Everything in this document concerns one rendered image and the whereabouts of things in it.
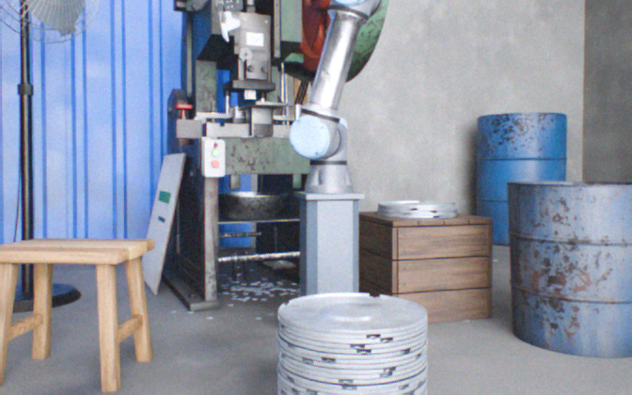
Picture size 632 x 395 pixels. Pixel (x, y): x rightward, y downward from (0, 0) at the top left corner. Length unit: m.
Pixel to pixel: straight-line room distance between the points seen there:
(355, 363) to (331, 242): 0.72
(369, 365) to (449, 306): 1.04
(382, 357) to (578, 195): 0.90
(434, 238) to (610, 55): 3.55
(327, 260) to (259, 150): 0.72
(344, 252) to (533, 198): 0.57
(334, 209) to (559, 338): 0.74
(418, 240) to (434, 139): 2.47
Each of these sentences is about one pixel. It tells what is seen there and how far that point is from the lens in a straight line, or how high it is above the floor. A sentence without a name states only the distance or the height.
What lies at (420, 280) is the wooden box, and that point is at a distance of 1.98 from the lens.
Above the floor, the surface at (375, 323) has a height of 0.24.
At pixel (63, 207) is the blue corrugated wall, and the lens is 3.52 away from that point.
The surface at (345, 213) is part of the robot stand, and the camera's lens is 1.71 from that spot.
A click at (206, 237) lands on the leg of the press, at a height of 0.27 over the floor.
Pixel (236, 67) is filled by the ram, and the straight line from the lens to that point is 2.46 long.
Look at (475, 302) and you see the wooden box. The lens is 2.10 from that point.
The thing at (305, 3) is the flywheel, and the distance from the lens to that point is 2.97.
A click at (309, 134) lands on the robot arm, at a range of 1.58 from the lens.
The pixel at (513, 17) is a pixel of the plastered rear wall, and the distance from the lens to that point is 4.97.
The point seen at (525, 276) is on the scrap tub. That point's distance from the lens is 1.86.
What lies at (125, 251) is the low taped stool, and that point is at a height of 0.32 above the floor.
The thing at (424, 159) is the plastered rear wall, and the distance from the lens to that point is 4.32.
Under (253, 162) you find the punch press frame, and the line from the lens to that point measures 2.27.
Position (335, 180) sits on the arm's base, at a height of 0.49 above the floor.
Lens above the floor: 0.53
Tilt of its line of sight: 1 degrees down
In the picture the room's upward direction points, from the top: straight up
